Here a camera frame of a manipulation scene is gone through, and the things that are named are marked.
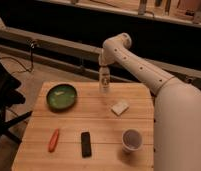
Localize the white plastic bottle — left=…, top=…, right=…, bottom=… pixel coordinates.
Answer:
left=99, top=66, right=110, bottom=93

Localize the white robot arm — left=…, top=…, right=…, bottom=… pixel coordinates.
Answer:
left=99, top=33, right=201, bottom=171

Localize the beige sponge block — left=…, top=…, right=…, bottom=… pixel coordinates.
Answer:
left=111, top=100, right=129, bottom=116

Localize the green bowl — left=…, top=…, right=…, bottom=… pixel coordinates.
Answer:
left=46, top=84, right=77, bottom=111

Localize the wooden table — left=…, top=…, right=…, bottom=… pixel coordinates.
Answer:
left=12, top=82, right=154, bottom=171

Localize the black rectangular block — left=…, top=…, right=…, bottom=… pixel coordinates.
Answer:
left=81, top=132, right=92, bottom=157

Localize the white paper cup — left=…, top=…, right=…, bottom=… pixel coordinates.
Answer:
left=122, top=129, right=143, bottom=154

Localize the orange carrot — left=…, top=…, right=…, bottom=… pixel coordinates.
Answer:
left=48, top=129, right=59, bottom=152

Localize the black chair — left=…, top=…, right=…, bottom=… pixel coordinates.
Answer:
left=0, top=62, right=32, bottom=144

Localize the black cable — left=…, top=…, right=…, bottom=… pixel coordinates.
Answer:
left=0, top=39, right=38, bottom=75

